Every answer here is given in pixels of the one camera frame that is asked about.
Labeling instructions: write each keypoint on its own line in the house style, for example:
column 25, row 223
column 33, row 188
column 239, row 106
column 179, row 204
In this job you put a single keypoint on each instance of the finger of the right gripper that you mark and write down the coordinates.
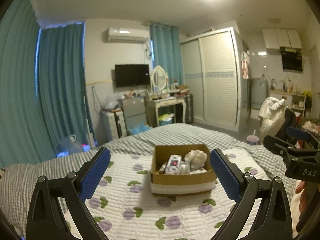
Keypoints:
column 297, row 134
column 277, row 146

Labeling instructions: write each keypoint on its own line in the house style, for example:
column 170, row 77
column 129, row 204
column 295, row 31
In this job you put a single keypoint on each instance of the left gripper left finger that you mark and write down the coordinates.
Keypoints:
column 45, row 217

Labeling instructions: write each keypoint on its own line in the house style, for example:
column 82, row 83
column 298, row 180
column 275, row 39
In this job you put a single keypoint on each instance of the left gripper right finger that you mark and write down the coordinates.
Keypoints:
column 273, row 218

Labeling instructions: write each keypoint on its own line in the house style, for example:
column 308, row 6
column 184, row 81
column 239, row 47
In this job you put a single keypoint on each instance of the cream lace fabric hat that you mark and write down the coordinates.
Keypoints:
column 195, row 159

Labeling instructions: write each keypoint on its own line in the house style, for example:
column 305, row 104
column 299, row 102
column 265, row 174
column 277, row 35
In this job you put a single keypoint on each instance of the floral tissue pack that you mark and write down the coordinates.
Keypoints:
column 172, row 166

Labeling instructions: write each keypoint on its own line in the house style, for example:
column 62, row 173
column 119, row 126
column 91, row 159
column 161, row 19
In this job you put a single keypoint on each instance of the white face mask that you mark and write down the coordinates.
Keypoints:
column 185, row 170

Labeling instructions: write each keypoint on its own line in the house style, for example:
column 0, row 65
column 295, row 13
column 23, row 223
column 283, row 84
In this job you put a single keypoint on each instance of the right hand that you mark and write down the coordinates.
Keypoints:
column 303, row 201

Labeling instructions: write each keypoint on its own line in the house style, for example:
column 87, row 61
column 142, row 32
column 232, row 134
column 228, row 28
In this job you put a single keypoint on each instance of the drink cup with straw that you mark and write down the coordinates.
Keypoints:
column 253, row 139

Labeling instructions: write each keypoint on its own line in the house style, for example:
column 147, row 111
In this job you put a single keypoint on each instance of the white clothes pile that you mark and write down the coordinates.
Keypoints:
column 271, row 117

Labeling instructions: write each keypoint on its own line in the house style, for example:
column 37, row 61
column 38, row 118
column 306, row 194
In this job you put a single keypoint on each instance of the grey checked bed cover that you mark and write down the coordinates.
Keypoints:
column 18, row 181

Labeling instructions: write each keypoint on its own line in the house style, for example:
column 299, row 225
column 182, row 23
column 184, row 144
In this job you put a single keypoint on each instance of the grey washing machine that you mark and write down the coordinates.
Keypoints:
column 259, row 92

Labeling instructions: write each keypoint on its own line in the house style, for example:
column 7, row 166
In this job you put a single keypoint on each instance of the black range hood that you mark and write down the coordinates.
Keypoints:
column 291, row 59

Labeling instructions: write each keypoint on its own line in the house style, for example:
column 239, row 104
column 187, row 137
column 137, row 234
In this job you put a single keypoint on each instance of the white floral quilted blanket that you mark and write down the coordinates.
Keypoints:
column 125, row 208

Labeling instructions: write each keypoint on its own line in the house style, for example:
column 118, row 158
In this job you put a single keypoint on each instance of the clear water jug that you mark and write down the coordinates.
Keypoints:
column 70, row 145

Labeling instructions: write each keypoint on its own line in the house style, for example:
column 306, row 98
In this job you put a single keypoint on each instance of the hanging pink garment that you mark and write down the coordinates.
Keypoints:
column 245, row 62

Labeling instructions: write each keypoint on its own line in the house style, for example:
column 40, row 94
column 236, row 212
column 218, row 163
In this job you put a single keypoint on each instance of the white sliding door wardrobe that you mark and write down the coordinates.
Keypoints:
column 212, row 72

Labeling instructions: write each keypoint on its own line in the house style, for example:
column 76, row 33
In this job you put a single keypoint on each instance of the brown cardboard box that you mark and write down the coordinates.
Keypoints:
column 177, row 185

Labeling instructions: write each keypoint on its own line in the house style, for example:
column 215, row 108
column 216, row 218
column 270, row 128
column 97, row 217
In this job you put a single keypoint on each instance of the white suitcase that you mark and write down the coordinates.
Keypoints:
column 114, row 123

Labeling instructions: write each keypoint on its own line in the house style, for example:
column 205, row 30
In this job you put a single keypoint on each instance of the teal left window curtain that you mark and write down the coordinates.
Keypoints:
column 43, row 88

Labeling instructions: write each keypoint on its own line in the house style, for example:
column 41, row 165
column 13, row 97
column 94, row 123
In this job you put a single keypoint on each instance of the teal window curtain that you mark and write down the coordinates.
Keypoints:
column 43, row 88
column 167, row 51

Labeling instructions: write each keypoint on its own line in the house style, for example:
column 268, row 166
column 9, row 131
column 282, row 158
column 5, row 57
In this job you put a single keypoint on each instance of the blue plastic bag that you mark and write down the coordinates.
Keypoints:
column 140, row 128

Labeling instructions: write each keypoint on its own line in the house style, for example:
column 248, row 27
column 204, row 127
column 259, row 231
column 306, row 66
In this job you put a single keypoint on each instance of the white dressing table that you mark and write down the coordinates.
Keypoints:
column 152, row 108

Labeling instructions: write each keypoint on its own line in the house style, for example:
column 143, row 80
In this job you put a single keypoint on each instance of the white oval vanity mirror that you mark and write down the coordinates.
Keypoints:
column 159, row 79

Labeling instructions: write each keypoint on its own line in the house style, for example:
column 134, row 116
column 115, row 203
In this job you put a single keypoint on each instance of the small grey fridge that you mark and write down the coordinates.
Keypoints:
column 133, row 111

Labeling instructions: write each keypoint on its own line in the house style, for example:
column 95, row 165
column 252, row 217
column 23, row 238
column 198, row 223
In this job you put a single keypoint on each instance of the teal right window curtain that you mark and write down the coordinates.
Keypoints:
column 167, row 51

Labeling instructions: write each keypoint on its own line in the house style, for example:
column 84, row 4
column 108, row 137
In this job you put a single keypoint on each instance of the white air conditioner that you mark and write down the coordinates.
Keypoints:
column 126, row 35

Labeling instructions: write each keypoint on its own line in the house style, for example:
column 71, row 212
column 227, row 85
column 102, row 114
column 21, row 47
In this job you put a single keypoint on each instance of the white kitchen wall cabinets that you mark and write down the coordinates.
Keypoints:
column 281, row 38

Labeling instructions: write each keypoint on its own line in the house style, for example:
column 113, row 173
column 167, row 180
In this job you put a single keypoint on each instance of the black wall television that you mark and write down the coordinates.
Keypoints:
column 130, row 75

